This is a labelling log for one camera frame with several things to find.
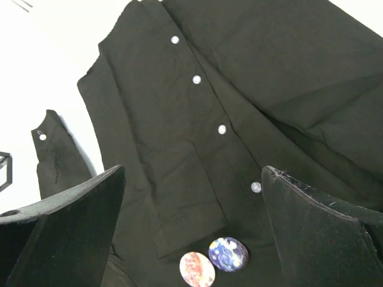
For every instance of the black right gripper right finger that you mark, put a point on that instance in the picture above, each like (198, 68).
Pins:
(321, 240)

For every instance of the pink red round brooch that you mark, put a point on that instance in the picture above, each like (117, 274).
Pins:
(197, 270)

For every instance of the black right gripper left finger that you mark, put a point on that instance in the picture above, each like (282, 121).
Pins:
(65, 239)

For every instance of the black square frame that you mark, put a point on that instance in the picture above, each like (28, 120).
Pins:
(6, 170)

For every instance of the black button-up shirt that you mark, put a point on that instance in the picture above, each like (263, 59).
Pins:
(194, 98)

